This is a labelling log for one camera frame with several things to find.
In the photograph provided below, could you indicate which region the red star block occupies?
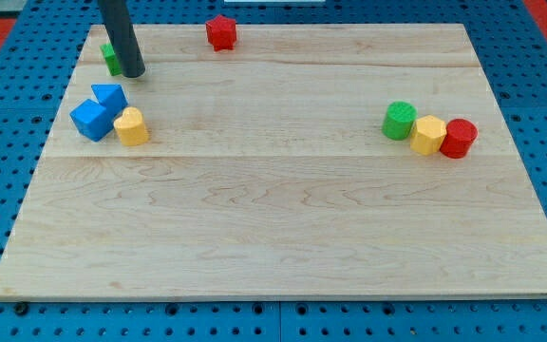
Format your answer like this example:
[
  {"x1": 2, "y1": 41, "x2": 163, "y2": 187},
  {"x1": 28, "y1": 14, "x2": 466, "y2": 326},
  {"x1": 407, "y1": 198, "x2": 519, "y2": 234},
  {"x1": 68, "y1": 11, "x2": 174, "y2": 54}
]
[{"x1": 205, "y1": 14, "x2": 237, "y2": 51}]

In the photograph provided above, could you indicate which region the green star block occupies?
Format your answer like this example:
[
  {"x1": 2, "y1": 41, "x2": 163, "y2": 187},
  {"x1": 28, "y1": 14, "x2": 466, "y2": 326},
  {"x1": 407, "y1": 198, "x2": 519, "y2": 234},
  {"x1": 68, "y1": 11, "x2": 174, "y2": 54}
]
[{"x1": 100, "y1": 43, "x2": 122, "y2": 76}]

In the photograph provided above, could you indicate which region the light wooden board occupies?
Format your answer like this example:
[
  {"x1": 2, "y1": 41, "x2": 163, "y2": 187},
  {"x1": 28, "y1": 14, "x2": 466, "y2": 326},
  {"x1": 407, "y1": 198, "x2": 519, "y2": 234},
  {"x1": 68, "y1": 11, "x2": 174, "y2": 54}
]
[{"x1": 0, "y1": 24, "x2": 547, "y2": 302}]

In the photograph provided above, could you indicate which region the green cylinder block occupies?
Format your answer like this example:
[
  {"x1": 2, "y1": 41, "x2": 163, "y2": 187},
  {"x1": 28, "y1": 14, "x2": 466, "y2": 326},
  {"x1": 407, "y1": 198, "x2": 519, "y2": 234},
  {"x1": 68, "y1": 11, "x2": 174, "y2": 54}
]
[{"x1": 382, "y1": 101, "x2": 417, "y2": 141}]

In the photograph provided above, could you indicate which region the yellow heart block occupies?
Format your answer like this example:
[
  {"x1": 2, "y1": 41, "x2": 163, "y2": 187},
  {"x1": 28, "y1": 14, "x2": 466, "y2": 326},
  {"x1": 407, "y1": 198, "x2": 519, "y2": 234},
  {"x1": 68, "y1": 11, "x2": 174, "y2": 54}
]
[{"x1": 113, "y1": 106, "x2": 150, "y2": 146}]

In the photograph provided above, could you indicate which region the yellow hexagon block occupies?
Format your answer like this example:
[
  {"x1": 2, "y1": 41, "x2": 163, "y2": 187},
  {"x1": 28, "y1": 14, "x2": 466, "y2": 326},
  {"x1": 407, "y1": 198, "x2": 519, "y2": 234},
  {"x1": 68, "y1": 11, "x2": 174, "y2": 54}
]
[{"x1": 409, "y1": 115, "x2": 446, "y2": 156}]

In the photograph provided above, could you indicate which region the blue triangle block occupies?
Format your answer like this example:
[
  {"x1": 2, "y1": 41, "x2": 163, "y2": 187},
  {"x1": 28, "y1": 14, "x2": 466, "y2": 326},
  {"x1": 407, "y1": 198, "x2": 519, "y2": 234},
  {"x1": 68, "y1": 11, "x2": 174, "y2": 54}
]
[{"x1": 91, "y1": 84, "x2": 128, "y2": 118}]

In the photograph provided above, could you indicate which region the blue cube block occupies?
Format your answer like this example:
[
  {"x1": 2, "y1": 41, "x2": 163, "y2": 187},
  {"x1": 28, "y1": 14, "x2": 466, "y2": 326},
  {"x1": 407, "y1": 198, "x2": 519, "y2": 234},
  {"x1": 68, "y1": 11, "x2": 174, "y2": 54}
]
[{"x1": 70, "y1": 99, "x2": 113, "y2": 142}]

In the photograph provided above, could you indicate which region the red cylinder block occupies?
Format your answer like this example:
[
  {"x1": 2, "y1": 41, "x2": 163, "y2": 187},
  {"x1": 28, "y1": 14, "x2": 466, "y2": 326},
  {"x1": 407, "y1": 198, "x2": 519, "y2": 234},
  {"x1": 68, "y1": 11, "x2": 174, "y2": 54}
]
[{"x1": 440, "y1": 119, "x2": 478, "y2": 159}]

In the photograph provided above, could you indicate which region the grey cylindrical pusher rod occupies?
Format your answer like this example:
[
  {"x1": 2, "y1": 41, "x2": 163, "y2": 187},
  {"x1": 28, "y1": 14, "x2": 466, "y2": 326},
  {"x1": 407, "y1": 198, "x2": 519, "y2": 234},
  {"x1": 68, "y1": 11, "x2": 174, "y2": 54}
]
[{"x1": 97, "y1": 0, "x2": 146, "y2": 78}]

